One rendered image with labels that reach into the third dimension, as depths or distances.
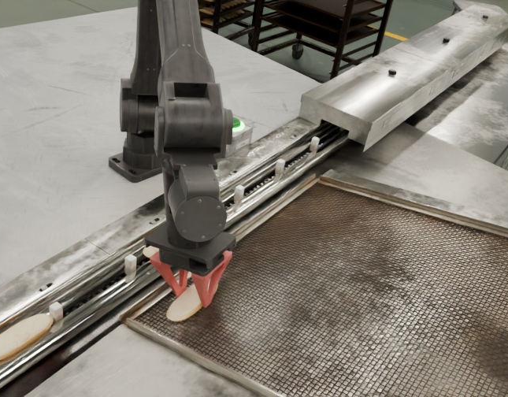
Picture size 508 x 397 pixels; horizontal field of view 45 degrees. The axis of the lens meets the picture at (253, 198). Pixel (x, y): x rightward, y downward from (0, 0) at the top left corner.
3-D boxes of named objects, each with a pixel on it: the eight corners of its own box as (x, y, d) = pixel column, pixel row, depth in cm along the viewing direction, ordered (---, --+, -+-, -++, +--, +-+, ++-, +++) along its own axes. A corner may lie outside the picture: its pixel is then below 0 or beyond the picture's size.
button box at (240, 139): (222, 157, 137) (228, 112, 131) (251, 171, 134) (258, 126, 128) (199, 170, 131) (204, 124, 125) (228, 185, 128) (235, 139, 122)
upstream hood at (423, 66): (466, 24, 233) (474, 1, 228) (513, 38, 226) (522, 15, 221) (295, 123, 143) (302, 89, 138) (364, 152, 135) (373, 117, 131)
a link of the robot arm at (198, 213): (228, 103, 73) (155, 102, 71) (252, 139, 63) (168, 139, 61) (220, 194, 78) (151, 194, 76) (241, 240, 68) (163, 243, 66)
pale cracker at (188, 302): (202, 277, 87) (202, 271, 87) (224, 285, 86) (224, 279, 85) (158, 317, 80) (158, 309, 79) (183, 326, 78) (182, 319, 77)
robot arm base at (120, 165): (153, 147, 129) (106, 165, 121) (155, 113, 125) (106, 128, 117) (180, 165, 125) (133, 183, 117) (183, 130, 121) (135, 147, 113)
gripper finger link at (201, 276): (206, 324, 78) (203, 263, 74) (161, 307, 81) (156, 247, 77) (235, 296, 83) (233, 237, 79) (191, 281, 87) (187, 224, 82)
